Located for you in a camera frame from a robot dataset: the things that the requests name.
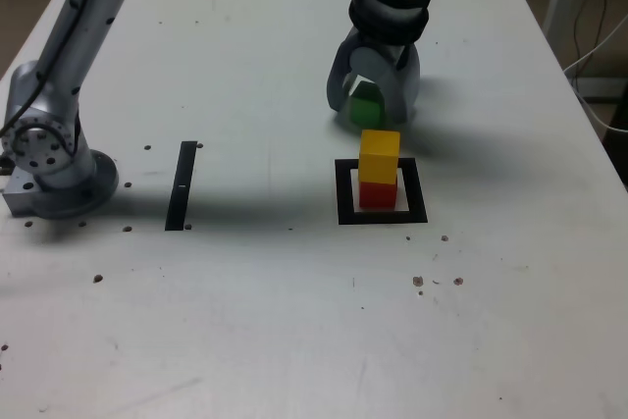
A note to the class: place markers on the black tape square outline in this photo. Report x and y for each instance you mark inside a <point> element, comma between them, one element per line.
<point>343,193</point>

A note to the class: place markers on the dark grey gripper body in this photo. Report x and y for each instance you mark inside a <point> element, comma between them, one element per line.
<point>392,47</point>

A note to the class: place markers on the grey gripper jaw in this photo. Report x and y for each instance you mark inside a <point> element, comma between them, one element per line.
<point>404,90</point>
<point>338,80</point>

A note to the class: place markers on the yellow cube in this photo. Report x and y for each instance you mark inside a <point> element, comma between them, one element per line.
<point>378,159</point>

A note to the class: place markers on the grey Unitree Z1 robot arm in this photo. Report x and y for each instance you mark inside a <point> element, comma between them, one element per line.
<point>73,46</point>

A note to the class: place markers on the red cube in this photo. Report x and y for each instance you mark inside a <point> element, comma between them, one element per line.
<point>378,195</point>

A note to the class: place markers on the black tape strip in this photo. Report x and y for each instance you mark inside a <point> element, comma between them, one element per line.
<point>179,205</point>

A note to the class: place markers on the green cube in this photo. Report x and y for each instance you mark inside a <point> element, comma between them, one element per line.
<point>365,112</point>

